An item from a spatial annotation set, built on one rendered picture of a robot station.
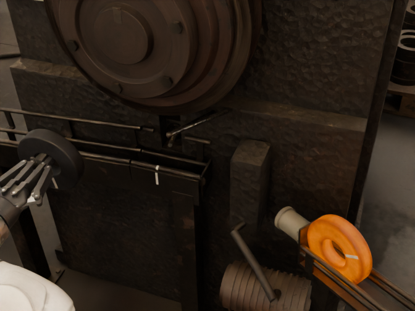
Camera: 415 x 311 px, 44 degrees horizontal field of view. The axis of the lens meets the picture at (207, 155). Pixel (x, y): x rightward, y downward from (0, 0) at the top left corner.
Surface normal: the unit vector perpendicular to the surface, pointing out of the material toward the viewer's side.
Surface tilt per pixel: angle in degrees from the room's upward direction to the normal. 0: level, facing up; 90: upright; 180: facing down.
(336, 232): 90
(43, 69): 0
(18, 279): 34
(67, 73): 0
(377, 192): 0
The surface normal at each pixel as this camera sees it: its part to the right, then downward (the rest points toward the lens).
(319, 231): -0.80, 0.38
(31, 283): 0.48, -0.85
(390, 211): -0.02, -0.78
